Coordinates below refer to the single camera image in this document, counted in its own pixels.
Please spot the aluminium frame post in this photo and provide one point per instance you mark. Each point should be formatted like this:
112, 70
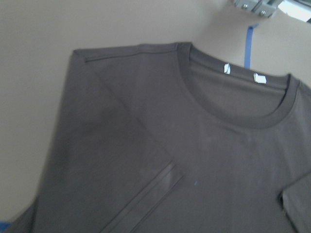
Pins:
297, 9

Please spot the dark brown t-shirt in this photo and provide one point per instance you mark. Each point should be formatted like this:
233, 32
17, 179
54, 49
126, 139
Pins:
167, 139

